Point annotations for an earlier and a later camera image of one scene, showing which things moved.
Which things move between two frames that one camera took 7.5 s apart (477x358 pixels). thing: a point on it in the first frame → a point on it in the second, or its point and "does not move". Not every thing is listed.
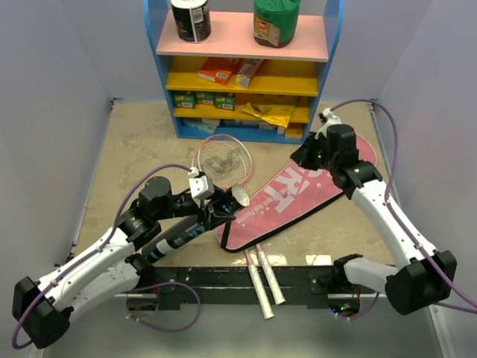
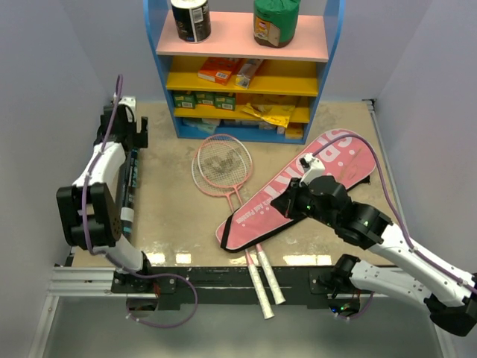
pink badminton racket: (226, 162) does not move
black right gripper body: (316, 156) → (299, 202)
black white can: (192, 20) does not move
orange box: (219, 69) does not move
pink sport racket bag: (301, 192) does not move
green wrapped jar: (276, 22) does not move
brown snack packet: (244, 77) does not move
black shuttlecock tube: (176, 232) → (129, 208)
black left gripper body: (203, 218) → (103, 121)
